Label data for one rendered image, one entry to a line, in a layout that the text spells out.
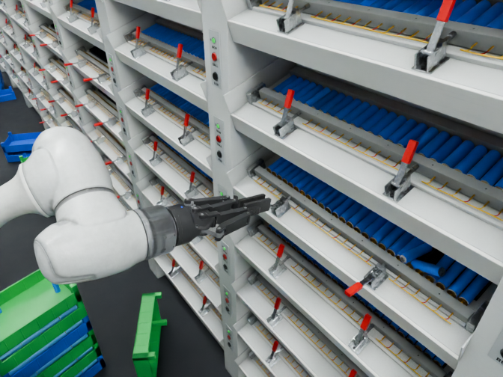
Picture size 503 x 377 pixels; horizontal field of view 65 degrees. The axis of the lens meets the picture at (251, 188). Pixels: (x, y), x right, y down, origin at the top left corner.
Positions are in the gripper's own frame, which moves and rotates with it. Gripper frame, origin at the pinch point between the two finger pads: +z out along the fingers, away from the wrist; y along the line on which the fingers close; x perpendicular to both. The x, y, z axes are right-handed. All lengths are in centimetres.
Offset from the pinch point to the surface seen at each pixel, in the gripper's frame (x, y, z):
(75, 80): -15, -156, 10
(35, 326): -65, -52, -36
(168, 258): -80, -80, 26
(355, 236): 0.6, 18.9, 10.9
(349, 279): -5.6, 22.8, 6.8
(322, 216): 0.3, 10.2, 10.5
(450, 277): 2.0, 36.3, 14.4
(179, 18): 31.5, -37.7, 0.3
